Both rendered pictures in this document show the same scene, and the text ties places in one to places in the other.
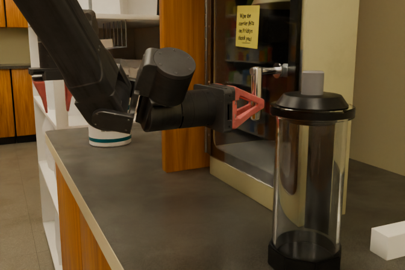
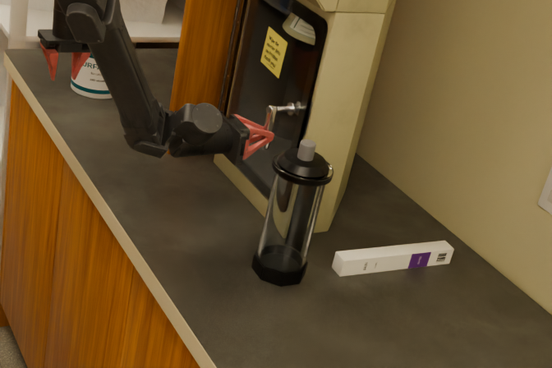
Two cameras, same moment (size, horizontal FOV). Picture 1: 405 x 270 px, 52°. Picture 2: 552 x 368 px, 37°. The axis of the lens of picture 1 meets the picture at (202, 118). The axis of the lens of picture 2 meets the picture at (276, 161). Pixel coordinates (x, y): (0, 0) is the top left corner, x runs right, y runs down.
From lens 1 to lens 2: 0.95 m
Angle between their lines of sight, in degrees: 18
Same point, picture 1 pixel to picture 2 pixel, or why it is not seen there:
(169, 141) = not seen: hidden behind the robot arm
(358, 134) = (379, 136)
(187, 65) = (216, 121)
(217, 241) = (214, 243)
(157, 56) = (195, 113)
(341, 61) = (346, 111)
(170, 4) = not seen: outside the picture
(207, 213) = (208, 213)
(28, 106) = not seen: outside the picture
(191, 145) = not seen: hidden behind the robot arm
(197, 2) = not seen: outside the picture
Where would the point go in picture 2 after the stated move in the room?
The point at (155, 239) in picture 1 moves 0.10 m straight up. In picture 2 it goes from (163, 234) to (171, 189)
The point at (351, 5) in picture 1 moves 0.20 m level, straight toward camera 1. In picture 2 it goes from (363, 67) to (342, 101)
